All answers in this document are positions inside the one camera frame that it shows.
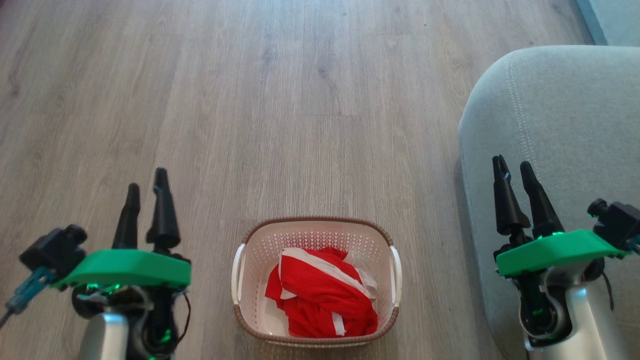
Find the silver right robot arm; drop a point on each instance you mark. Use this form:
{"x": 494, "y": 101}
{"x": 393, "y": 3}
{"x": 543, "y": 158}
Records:
{"x": 595, "y": 320}

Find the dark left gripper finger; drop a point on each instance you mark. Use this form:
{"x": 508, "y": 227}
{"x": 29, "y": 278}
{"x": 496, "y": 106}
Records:
{"x": 128, "y": 220}
{"x": 163, "y": 220}

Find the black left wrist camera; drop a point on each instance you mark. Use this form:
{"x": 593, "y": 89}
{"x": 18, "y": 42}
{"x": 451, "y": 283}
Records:
{"x": 52, "y": 250}

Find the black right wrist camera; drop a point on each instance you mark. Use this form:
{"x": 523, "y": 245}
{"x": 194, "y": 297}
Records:
{"x": 617, "y": 222}

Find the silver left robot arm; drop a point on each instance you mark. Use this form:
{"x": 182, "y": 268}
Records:
{"x": 102, "y": 337}

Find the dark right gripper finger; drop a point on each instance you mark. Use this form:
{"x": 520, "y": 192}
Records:
{"x": 507, "y": 205}
{"x": 542, "y": 210}

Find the white brown-rimmed laundry basket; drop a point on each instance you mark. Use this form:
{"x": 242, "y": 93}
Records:
{"x": 260, "y": 270}

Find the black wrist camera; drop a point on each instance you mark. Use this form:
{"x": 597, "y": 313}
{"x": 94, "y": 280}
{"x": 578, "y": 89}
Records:
{"x": 52, "y": 250}
{"x": 617, "y": 222}

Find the red and white cloth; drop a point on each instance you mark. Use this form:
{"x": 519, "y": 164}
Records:
{"x": 320, "y": 295}

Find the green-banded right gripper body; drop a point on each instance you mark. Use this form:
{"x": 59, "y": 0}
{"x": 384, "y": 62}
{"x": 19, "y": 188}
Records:
{"x": 555, "y": 250}

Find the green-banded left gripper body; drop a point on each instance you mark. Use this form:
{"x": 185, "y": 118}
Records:
{"x": 125, "y": 267}

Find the grey fabric sofa seat module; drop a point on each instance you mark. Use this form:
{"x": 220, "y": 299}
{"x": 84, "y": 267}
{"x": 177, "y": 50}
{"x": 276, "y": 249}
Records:
{"x": 560, "y": 120}

